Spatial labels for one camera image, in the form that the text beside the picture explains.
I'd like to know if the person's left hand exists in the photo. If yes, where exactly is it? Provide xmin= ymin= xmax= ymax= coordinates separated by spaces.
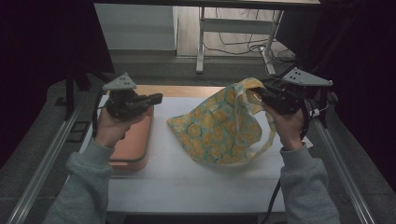
xmin=92 ymin=106 xmax=148 ymax=149

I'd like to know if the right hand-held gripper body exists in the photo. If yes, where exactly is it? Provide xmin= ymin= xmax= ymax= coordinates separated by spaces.
xmin=262 ymin=66 xmax=333 ymax=116

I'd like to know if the white-legged desk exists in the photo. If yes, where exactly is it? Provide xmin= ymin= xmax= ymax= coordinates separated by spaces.
xmin=92 ymin=0 xmax=322 ymax=76

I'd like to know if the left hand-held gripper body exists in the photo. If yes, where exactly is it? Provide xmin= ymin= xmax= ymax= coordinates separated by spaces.
xmin=101 ymin=72 xmax=148 ymax=123

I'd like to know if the black metal stand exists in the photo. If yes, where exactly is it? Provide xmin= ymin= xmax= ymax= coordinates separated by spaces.
xmin=307 ymin=85 xmax=332 ymax=129
xmin=63 ymin=66 xmax=92 ymax=121

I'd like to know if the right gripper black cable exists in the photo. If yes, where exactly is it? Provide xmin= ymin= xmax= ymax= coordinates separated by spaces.
xmin=261 ymin=96 xmax=314 ymax=224

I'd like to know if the yellow floral tote bag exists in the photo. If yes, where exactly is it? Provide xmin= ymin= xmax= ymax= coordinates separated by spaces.
xmin=166 ymin=77 xmax=278 ymax=166

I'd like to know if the orange bin with grey rim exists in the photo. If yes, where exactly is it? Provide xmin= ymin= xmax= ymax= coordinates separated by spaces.
xmin=106 ymin=105 xmax=155 ymax=173

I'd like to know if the person's right hand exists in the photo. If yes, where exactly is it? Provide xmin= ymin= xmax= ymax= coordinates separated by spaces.
xmin=262 ymin=101 xmax=308 ymax=152

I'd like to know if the black floor plate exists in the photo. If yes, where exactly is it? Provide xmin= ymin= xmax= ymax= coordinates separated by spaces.
xmin=66 ymin=120 xmax=92 ymax=144

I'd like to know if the white cabinet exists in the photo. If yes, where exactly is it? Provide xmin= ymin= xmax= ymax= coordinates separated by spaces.
xmin=93 ymin=3 xmax=179 ymax=52

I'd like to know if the aluminium floor rail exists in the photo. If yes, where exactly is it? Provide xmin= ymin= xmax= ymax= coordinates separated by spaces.
xmin=311 ymin=116 xmax=377 ymax=224
xmin=5 ymin=104 xmax=84 ymax=224

